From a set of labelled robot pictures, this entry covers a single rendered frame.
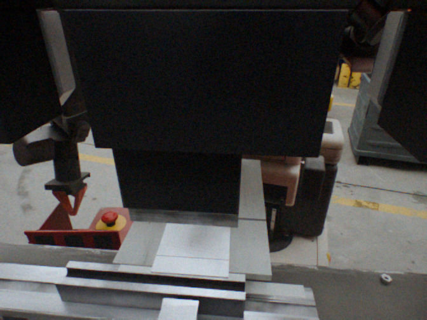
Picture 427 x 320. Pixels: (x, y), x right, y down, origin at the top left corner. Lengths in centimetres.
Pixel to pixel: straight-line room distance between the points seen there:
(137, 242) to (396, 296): 39
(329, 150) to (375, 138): 158
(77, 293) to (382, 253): 179
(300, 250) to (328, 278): 89
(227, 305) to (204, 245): 7
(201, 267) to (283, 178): 63
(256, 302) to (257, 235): 8
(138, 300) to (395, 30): 33
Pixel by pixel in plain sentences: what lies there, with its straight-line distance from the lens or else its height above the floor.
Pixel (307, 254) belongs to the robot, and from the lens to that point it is 139.
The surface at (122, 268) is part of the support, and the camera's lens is 35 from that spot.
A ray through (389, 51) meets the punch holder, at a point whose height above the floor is 123.
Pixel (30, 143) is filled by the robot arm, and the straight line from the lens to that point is 67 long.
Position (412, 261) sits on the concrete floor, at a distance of 202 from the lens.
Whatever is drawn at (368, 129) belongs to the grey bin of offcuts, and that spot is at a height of 35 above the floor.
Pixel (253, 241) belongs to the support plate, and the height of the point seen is 100.
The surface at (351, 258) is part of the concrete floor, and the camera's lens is 187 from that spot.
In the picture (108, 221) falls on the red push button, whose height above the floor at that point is 80.
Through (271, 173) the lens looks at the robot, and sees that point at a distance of 92.
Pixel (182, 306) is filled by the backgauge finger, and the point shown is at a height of 101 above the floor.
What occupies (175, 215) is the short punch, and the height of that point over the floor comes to 109.
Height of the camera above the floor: 126
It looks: 29 degrees down
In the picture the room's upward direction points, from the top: straight up
